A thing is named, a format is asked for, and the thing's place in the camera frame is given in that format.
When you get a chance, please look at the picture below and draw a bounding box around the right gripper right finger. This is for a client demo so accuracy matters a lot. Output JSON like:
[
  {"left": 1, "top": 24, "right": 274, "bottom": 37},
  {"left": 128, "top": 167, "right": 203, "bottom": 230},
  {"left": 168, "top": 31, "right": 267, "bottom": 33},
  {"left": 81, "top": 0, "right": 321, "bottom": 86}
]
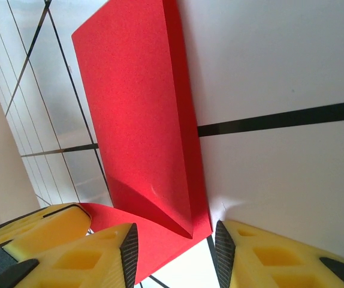
[{"left": 215, "top": 220, "right": 344, "bottom": 288}]

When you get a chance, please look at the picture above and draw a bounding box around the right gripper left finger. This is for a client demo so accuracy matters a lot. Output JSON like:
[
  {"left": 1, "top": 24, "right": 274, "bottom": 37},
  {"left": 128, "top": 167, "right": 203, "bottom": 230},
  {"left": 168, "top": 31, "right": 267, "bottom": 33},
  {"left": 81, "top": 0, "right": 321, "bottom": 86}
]
[{"left": 0, "top": 223, "right": 139, "bottom": 288}]

